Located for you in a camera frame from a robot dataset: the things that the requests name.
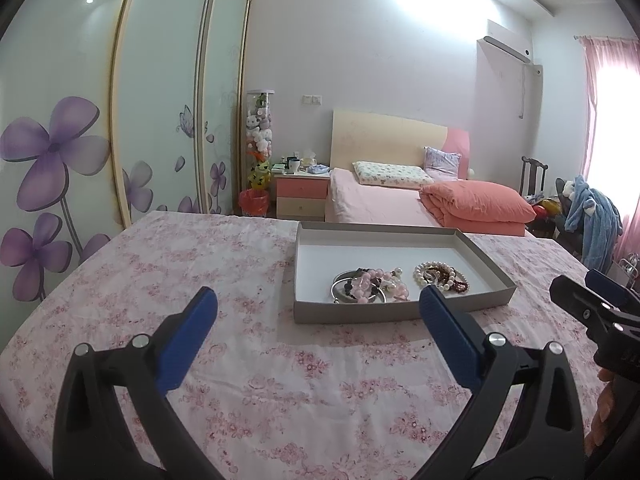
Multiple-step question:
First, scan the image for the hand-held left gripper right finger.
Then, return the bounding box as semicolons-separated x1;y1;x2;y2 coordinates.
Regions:
419;285;586;480

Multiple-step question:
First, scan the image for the dark red bead bracelet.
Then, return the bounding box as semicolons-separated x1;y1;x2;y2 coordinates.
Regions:
432;270;471;294

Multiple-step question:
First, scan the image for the person's right hand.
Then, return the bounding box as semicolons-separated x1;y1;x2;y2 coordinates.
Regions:
584;369;625;457

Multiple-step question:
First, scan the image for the pink curtain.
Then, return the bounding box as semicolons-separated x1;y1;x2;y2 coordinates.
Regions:
574;35;640;281

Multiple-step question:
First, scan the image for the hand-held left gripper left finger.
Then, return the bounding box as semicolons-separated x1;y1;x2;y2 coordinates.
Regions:
51;286;219;480

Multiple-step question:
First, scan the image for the white air conditioner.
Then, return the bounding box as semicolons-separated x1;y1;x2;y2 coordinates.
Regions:
477;19;544;77

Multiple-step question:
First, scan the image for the cream floral pillow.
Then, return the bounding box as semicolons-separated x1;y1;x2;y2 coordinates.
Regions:
352;161;435;191

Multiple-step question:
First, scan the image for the yellow plush toy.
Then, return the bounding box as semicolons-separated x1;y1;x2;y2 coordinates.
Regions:
248;157;273;192

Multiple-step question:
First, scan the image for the grey cardboard box tray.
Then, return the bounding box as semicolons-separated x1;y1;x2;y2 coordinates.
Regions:
292;221;518;325

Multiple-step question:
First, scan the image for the dark wooden chair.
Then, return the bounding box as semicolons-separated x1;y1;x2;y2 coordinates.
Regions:
520;156;550;202

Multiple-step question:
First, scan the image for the white pearl bracelet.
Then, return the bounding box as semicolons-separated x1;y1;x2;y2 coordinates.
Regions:
413;261;468;286

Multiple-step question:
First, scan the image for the pink bead charm bracelet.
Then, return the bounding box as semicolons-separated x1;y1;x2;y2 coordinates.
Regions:
352;267;411;303

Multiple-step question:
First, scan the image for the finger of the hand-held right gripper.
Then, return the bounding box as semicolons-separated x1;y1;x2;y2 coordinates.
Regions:
549;276;640;341
586;269;640;311

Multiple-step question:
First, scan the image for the clear tube of plush toys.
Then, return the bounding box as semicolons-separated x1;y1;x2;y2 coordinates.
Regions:
243;90;276;196

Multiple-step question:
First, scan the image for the pink and cream nightstand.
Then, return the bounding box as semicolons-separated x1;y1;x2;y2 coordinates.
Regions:
275;170;332;221

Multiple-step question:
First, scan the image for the bed with cream headboard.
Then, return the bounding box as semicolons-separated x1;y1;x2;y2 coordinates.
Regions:
324;108;538;238

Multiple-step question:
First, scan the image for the blue plush robe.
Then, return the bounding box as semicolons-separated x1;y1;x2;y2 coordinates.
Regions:
564;175;624;274

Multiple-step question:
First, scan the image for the wardrobe with purple flower doors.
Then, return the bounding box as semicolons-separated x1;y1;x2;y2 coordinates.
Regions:
0;0;254;306

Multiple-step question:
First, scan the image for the folded coral duvet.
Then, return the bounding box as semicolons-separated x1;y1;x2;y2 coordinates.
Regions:
419;180;537;234

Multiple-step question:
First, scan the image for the metal wire rack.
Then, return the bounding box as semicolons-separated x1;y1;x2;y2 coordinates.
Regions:
612;255;640;282

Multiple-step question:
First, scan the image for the red trash bin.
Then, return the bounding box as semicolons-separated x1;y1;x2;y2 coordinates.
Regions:
238;189;271;219

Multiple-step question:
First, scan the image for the lilac printed pillow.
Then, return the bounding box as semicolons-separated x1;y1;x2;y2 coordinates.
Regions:
423;146;461;179

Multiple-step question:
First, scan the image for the thin silver bangle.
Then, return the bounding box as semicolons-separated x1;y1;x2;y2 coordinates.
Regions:
330;270;388;305

